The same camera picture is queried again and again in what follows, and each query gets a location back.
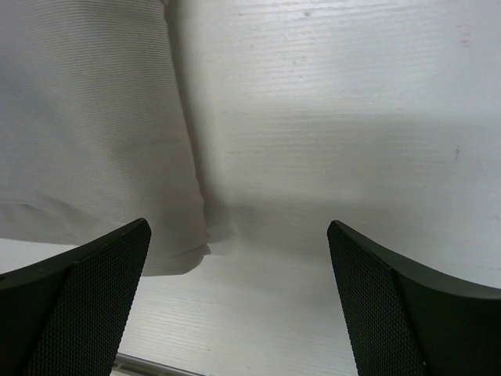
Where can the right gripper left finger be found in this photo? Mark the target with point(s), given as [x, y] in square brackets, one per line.
[66, 315]

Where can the aluminium table frame rail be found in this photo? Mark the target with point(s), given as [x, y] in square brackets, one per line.
[130, 365]

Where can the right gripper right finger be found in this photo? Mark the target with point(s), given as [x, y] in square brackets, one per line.
[405, 318]

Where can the grey trousers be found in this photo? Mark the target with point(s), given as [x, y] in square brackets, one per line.
[93, 134]

